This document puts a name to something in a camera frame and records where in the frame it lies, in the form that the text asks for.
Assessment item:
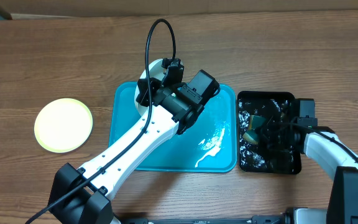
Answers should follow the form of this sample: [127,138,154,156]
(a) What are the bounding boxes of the green yellow sponge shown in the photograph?
[242,115,266,144]

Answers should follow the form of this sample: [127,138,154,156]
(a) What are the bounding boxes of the yellow-green plate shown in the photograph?
[34,98,93,153]

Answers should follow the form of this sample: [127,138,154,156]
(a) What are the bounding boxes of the white plate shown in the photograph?
[134,58,168,116]

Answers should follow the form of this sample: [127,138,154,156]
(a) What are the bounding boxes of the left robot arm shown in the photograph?
[47,58,220,224]

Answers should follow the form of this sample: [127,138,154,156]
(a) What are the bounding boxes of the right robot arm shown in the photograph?
[256,99,358,224]

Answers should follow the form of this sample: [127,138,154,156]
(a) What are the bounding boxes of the black rectangular tray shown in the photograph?
[236,91,301,175]

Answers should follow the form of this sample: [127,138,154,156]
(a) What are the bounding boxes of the teal plastic tray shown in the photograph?
[109,82,238,173]

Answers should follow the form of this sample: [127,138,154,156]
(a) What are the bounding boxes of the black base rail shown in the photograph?
[119,213,294,224]

